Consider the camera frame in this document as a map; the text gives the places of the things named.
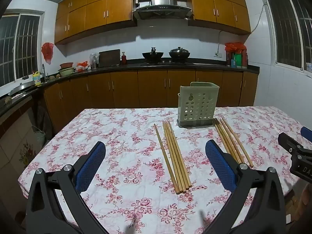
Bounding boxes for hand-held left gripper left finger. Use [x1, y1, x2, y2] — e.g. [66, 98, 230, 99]
[26, 141, 115, 234]

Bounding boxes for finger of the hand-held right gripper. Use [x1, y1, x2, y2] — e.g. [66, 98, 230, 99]
[278, 132, 305, 153]
[300, 126, 312, 143]

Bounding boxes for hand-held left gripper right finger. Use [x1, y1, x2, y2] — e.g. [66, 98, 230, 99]
[205, 139, 287, 234]

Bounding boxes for wooden chopstick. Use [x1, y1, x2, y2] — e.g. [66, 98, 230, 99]
[168, 121, 192, 190]
[162, 122, 185, 193]
[219, 119, 247, 164]
[216, 123, 242, 163]
[214, 119, 236, 158]
[221, 118, 254, 168]
[165, 122, 189, 191]
[154, 123, 179, 195]

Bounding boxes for pale green perforated chopstick holder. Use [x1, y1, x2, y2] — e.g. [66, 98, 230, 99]
[177, 82, 220, 128]

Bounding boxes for pink floral tablecloth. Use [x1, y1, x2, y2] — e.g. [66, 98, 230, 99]
[18, 106, 312, 234]

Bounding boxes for pale green bucket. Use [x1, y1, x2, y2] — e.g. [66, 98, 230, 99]
[33, 125, 46, 149]

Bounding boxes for green basin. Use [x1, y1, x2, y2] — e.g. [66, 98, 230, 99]
[58, 67, 75, 77]

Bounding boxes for wooden lower kitchen cabinets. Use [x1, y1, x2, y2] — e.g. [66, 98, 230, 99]
[36, 69, 259, 137]

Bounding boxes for metal pan lid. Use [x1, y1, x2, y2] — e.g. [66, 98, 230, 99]
[10, 82, 37, 95]

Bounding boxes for clear plastic bag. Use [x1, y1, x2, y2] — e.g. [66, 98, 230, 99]
[89, 53, 100, 69]

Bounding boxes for black kitchen countertop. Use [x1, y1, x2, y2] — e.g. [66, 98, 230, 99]
[0, 58, 260, 117]

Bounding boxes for red plastic bag over bottles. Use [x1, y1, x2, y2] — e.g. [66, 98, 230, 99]
[225, 42, 246, 53]

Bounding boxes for dark cutting board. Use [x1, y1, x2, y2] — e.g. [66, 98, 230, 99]
[98, 49, 121, 68]

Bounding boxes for gas stove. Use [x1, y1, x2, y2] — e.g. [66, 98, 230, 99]
[141, 60, 194, 65]

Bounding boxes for black wok with lid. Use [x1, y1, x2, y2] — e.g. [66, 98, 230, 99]
[169, 46, 190, 62]

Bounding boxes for hanging red plastic bag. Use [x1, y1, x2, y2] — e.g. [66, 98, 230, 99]
[41, 42, 54, 65]

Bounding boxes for black wok without lid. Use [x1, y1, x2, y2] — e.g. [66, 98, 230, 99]
[142, 47, 164, 63]

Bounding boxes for barred window beside sink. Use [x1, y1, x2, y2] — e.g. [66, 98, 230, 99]
[0, 10, 45, 87]

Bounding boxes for chopsticks inside holder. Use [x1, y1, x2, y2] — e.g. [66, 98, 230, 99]
[54, 0, 251, 45]

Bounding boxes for steel range hood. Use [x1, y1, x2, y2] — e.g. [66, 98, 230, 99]
[132, 0, 193, 20]

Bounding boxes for barred window with white frame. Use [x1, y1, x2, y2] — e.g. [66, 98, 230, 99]
[261, 0, 312, 75]

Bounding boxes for white wall cable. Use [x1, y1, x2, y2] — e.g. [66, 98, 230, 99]
[218, 4, 266, 54]

